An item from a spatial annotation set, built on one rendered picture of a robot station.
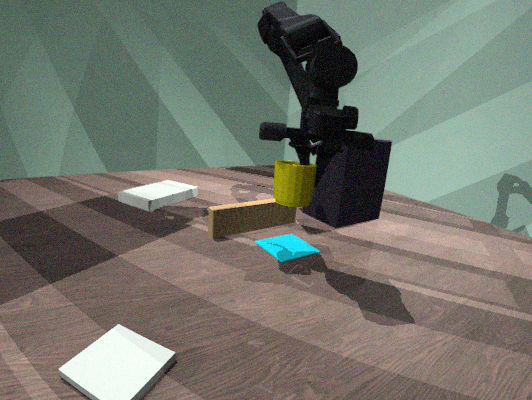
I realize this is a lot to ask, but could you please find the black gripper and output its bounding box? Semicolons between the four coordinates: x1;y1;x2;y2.
259;91;374;187

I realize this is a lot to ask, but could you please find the tan curved flat bar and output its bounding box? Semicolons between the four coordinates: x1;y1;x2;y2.
208;199;297;238

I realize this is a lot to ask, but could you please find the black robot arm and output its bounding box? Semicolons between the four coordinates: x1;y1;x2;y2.
258;1;359;138

